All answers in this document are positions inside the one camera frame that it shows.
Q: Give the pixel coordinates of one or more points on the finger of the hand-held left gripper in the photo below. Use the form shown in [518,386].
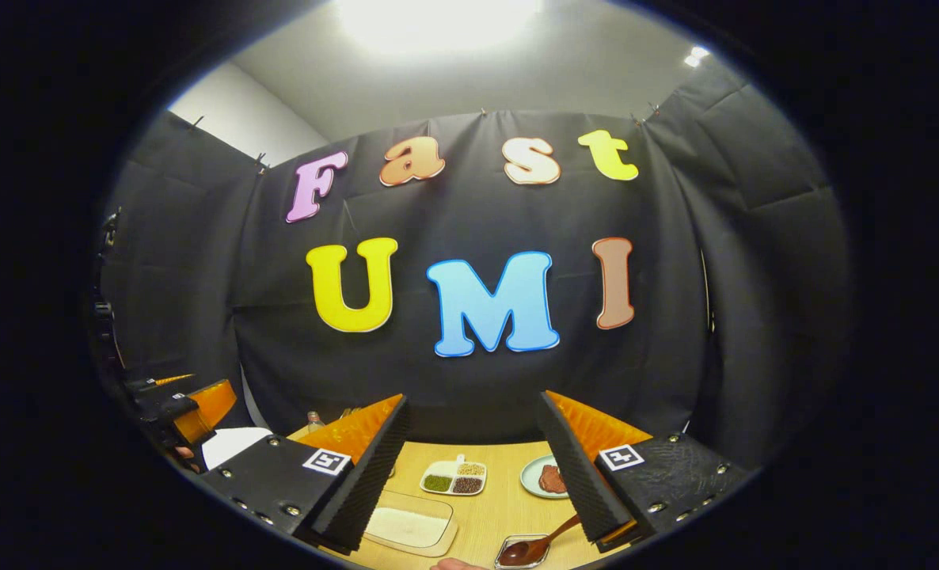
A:
[161,382]
[212,400]

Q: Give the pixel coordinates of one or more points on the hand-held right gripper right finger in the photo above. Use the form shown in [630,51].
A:
[576,483]

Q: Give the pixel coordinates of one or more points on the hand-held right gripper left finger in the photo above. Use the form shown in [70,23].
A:
[366,483]

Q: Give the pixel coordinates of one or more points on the white rice cooker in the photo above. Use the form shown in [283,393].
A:
[232,445]

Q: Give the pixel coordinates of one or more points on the dark wooden spoon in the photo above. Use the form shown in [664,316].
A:
[545,542]

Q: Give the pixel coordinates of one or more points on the clear square chopstick holder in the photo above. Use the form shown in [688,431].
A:
[509,558]

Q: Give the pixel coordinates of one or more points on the brown meat slice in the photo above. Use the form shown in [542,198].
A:
[553,479]

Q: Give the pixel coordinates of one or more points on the pale green plate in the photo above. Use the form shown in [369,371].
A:
[529,475]

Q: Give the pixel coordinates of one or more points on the clear plastic water bottle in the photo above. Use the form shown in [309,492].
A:
[315,422]

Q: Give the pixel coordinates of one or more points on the white divided grain dish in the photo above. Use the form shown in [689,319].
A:
[454,476]

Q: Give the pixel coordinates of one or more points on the ceiling light panel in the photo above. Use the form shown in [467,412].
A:
[438,20]

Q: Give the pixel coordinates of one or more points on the small ceiling light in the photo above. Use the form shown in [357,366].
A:
[696,56]

